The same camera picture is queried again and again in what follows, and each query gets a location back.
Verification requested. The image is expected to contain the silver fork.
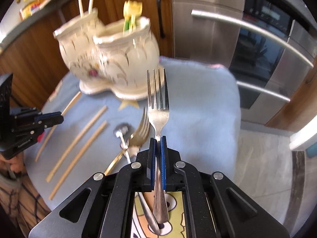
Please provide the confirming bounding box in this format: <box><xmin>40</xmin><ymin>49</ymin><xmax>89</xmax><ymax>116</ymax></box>
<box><xmin>147</xmin><ymin>69</ymin><xmax>169</xmax><ymax>224</ymax></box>

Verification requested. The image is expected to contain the stainless steel oven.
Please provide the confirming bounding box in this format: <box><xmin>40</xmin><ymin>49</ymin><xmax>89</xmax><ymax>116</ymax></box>
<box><xmin>173</xmin><ymin>0</ymin><xmax>316</xmax><ymax>125</ymax></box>

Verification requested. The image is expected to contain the blue cartoon cloth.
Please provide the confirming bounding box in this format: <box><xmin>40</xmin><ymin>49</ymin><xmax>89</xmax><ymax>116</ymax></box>
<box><xmin>24</xmin><ymin>55</ymin><xmax>243</xmax><ymax>238</ymax></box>

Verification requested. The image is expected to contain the gold fork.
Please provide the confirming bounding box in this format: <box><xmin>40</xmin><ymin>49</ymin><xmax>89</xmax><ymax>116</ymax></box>
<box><xmin>104</xmin><ymin>108</ymin><xmax>150</xmax><ymax>175</ymax></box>

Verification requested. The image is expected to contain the yellow green plastic utensil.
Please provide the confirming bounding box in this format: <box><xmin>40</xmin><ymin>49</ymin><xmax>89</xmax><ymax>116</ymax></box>
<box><xmin>123</xmin><ymin>1</ymin><xmax>135</xmax><ymax>32</ymax></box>
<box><xmin>130</xmin><ymin>1</ymin><xmax>142</xmax><ymax>31</ymax></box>

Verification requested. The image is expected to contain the yellow cooking oil bottle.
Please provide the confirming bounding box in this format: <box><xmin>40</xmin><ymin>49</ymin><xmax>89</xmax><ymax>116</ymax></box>
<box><xmin>19</xmin><ymin>0</ymin><xmax>46</xmax><ymax>20</ymax></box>

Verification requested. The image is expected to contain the white floral ceramic utensil holder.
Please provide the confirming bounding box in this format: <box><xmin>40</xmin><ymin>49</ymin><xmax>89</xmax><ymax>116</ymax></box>
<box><xmin>53</xmin><ymin>8</ymin><xmax>163</xmax><ymax>101</ymax></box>

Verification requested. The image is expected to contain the black cabinet handle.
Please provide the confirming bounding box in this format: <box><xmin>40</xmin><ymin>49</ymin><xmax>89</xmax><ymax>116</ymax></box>
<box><xmin>156</xmin><ymin>0</ymin><xmax>165</xmax><ymax>39</ymax></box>

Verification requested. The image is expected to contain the silver flower spoon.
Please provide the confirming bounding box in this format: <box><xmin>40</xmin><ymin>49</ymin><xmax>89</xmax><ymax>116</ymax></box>
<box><xmin>113</xmin><ymin>122</ymin><xmax>160</xmax><ymax>235</ymax></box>

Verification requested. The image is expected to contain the person's left hand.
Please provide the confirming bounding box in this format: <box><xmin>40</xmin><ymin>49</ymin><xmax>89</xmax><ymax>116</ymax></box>
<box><xmin>0</xmin><ymin>152</ymin><xmax>25</xmax><ymax>177</ymax></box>

